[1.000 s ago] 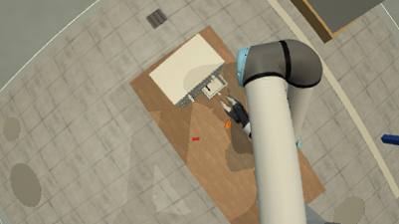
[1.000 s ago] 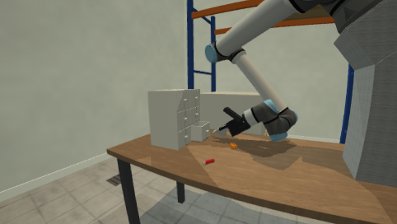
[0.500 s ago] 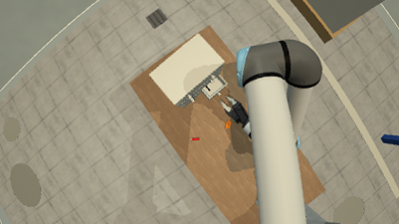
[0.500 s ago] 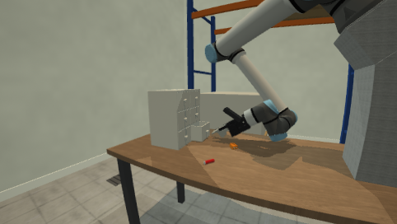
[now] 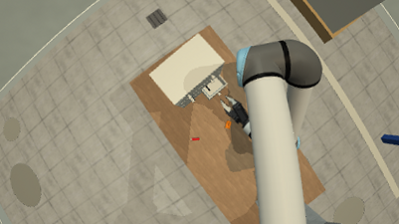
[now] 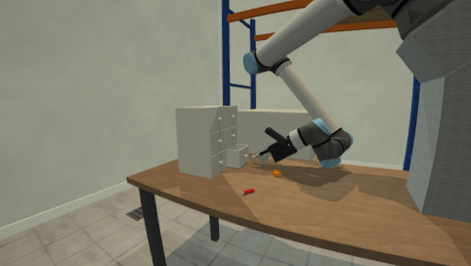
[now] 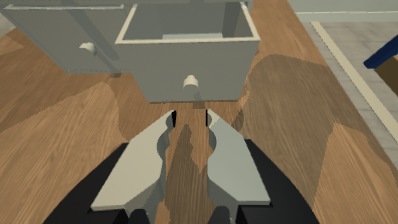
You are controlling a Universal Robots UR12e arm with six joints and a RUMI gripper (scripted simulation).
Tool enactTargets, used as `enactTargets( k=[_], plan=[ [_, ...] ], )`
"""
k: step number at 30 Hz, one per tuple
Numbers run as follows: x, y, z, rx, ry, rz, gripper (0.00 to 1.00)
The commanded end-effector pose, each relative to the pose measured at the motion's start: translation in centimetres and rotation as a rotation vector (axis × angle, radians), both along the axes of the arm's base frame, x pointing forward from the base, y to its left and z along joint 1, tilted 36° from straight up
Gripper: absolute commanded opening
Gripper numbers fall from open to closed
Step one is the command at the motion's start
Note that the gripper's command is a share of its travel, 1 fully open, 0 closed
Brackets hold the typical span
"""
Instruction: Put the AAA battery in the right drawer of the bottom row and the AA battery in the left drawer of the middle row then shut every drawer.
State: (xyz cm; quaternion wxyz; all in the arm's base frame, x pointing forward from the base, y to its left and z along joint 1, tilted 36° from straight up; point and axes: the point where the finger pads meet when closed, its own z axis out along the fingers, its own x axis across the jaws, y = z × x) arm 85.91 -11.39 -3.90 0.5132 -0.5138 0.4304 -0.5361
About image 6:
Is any red battery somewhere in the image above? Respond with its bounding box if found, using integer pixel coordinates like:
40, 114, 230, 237
241, 189, 254, 195

